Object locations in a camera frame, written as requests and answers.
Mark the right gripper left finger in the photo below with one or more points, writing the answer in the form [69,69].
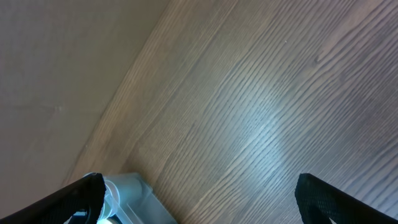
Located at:
[79,202]

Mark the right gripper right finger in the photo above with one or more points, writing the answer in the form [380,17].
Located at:
[321,203]

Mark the grey small cup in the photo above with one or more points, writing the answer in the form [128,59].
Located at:
[111,201]

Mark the clear plastic storage container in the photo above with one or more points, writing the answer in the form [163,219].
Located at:
[138,203]

